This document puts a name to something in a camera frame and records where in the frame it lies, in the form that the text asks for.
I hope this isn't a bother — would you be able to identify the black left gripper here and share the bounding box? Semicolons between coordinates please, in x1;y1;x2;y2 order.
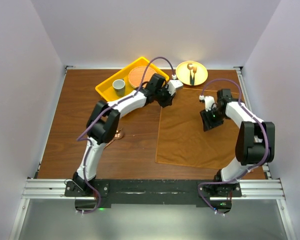
154;84;176;108

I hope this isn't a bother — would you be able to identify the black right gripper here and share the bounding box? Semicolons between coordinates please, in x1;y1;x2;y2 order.
200;106;228;132

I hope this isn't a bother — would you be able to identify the brown cloth napkin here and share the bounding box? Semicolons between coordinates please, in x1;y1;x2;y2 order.
155;88;239;170

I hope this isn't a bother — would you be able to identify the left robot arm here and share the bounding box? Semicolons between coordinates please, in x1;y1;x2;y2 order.
72;73;183;196

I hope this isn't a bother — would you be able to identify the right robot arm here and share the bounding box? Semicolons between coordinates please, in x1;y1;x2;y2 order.
198;89;275;197

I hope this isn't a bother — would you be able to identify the yellow round plate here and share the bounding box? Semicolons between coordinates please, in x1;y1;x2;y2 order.
175;60;208;86

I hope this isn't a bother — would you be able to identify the woven round coaster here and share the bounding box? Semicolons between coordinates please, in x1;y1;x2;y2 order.
128;66;156;88

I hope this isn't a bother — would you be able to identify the grey ceramic cup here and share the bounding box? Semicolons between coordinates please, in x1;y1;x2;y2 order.
112;79;126;97

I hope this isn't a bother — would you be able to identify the rose gold spoon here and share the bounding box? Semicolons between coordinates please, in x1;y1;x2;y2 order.
106;131;125;147

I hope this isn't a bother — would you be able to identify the yellow plastic tray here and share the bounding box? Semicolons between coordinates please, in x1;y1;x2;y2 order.
94;56;170;103

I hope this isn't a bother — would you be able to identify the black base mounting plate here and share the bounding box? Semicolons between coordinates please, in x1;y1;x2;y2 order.
64;179;242;213

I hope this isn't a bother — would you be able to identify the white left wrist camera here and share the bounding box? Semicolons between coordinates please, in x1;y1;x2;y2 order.
167;79;184;93

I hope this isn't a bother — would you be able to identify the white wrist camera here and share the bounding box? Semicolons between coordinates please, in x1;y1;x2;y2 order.
167;79;184;93
201;95;215;112

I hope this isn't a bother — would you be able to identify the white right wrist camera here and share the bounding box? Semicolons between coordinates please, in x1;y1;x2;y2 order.
201;95;215;112

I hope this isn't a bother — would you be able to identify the wooden fork green handle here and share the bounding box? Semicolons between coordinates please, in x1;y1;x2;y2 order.
191;66;197;86

